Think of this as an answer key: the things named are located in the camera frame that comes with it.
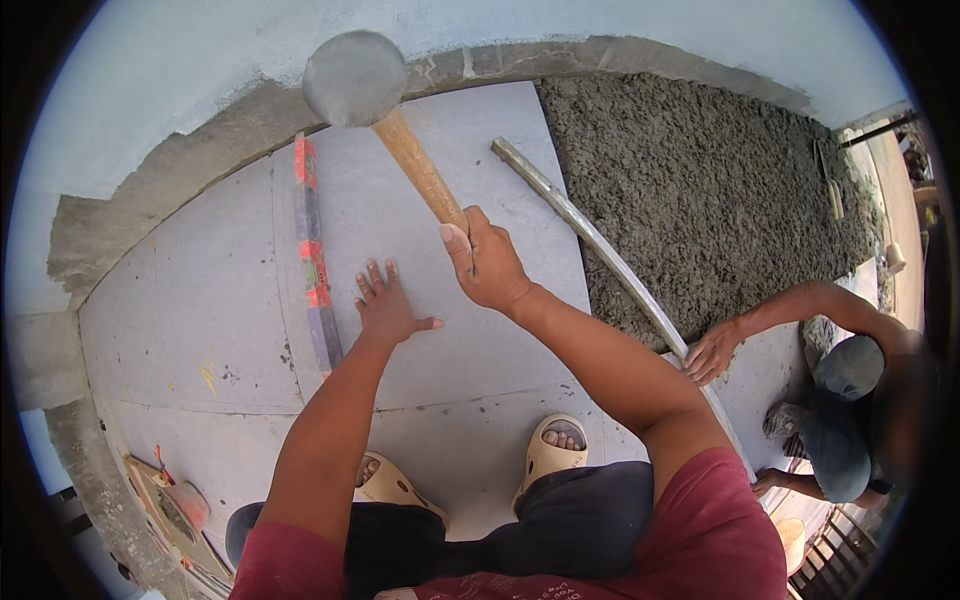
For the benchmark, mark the person's left hand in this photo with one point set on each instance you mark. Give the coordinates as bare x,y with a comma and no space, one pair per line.
386,311

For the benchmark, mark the person's right hand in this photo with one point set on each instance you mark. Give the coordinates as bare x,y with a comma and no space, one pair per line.
491,266

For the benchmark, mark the red and purple spirit level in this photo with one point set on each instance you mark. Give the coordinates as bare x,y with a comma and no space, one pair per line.
315,255

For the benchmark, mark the long metal straightedge bar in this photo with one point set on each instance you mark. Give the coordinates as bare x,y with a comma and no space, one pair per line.
600,244

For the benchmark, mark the grey mortar bed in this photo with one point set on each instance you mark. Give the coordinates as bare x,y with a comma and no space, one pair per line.
697,202

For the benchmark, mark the person's legs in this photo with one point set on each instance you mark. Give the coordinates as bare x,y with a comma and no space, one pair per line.
555,517

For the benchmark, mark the pink plastic scoop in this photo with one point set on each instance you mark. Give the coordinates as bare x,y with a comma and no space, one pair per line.
187,504

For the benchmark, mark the person's body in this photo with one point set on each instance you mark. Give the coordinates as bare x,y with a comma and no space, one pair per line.
705,540

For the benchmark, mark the white cup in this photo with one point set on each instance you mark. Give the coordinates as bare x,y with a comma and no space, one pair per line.
895,259

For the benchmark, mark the cream bucket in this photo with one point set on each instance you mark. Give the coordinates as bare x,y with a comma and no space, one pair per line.
791,541

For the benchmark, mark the black pipe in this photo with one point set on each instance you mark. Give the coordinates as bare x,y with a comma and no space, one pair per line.
877,130

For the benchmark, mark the dark metal grate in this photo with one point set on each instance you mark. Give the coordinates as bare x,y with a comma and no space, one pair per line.
832,559

